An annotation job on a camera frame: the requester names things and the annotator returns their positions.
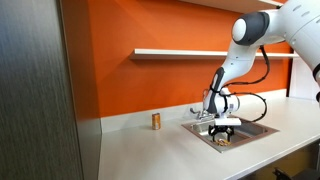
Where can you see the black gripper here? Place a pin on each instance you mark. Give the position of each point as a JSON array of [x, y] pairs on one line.
[[222, 128]]

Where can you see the brown and silver packet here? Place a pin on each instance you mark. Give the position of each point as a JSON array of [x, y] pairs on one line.
[[222, 142]]

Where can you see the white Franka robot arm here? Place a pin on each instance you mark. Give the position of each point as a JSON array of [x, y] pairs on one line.
[[243, 56]]

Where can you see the stainless steel sink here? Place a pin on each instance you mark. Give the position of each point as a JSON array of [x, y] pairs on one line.
[[253, 131]]

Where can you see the brown under-counter cabinet front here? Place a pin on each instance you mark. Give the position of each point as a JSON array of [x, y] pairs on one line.
[[293, 160]]

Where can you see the chrome faucet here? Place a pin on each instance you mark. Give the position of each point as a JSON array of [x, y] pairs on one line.
[[201, 115]]

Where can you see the orange drink can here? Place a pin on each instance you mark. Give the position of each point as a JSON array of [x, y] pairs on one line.
[[156, 121]]

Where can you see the dark wood-grain tall cabinet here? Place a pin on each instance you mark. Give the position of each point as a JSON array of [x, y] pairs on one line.
[[36, 100]]

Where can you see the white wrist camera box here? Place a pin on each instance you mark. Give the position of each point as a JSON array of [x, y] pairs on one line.
[[228, 121]]

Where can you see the long white wall shelf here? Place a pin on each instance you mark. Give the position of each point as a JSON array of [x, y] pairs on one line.
[[173, 54]]

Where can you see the white wall panel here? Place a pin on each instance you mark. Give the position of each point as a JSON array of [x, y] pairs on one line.
[[303, 80]]

